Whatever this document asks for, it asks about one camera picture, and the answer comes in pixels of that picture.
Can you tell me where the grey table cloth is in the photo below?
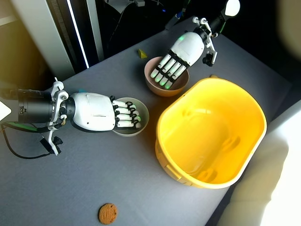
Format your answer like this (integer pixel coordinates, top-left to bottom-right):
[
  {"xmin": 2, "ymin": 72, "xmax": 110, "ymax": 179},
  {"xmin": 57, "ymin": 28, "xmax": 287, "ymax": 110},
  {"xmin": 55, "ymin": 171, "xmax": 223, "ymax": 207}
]
[{"xmin": 0, "ymin": 14, "xmax": 301, "ymax": 226}]

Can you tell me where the round brown cookie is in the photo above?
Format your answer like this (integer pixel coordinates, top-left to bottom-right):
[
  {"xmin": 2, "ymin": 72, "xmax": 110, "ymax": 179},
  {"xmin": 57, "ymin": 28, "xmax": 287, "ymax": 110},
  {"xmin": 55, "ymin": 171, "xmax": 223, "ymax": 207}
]
[{"xmin": 98, "ymin": 203, "xmax": 118, "ymax": 225}]

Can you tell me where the grey cable with blue plug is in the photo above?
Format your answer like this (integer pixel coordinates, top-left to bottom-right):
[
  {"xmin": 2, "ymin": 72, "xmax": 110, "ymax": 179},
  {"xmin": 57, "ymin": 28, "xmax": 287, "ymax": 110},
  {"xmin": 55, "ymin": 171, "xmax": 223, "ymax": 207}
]
[{"xmin": 165, "ymin": 8, "xmax": 187, "ymax": 30}]

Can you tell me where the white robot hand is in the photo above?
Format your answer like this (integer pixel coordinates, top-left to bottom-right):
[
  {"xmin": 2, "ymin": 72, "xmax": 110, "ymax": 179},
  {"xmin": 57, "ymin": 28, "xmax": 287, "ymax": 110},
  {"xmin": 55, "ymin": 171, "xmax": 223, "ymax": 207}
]
[
  {"xmin": 68, "ymin": 92, "xmax": 143, "ymax": 133},
  {"xmin": 150, "ymin": 32, "xmax": 207, "ymax": 90}
]

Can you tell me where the large yellow plastic tub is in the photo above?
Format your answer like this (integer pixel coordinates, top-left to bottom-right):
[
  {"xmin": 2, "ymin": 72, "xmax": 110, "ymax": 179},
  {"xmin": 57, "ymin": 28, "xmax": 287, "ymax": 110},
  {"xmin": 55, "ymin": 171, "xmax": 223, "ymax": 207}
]
[{"xmin": 154, "ymin": 77, "xmax": 268, "ymax": 190}]

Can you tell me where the small grey bowl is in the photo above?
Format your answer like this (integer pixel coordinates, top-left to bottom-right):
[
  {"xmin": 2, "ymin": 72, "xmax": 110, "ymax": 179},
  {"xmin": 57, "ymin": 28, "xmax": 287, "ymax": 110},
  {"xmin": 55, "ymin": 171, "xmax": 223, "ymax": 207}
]
[{"xmin": 111, "ymin": 97, "xmax": 150, "ymax": 138}]

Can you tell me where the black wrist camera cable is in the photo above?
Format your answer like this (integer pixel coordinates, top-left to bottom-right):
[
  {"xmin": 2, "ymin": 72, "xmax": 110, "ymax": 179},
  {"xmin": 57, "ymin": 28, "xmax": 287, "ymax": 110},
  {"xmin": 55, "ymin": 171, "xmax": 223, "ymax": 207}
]
[{"xmin": 0, "ymin": 124, "xmax": 51, "ymax": 160}]

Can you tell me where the white blurred body shell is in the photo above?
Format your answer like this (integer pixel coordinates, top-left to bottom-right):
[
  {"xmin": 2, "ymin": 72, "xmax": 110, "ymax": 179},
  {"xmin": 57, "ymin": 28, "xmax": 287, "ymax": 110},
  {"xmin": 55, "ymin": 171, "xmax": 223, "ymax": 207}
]
[{"xmin": 216, "ymin": 113, "xmax": 301, "ymax": 226}]

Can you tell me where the large pink bowl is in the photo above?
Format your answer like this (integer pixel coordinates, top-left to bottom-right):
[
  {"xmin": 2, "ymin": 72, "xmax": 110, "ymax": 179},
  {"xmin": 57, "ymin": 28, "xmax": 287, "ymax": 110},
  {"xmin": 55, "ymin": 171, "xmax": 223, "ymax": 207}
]
[{"xmin": 144, "ymin": 56, "xmax": 190, "ymax": 97}]

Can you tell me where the white device with cables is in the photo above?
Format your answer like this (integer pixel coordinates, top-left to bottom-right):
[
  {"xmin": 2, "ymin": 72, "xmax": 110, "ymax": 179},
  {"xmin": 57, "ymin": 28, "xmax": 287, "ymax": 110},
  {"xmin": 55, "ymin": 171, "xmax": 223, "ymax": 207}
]
[{"xmin": 103, "ymin": 0, "xmax": 147, "ymax": 14}]

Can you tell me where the beige blurred shell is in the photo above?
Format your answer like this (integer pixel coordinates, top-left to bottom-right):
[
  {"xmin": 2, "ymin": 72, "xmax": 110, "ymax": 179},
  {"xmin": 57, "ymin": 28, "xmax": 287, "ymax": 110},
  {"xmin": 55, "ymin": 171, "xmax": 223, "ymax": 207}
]
[{"xmin": 275, "ymin": 0, "xmax": 301, "ymax": 62}]

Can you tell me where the white frame post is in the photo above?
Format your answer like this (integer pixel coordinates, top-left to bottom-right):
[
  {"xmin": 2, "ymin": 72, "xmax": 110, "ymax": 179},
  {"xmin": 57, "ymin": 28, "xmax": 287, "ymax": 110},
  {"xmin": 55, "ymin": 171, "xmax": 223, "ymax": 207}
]
[{"xmin": 9, "ymin": 0, "xmax": 104, "ymax": 78}]

